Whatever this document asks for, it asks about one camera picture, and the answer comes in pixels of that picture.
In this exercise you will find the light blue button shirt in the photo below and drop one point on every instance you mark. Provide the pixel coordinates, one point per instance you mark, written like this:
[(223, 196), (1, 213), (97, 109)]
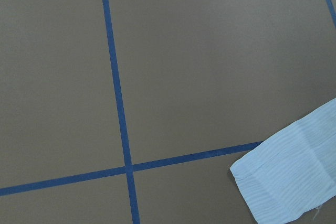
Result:
[(291, 172)]

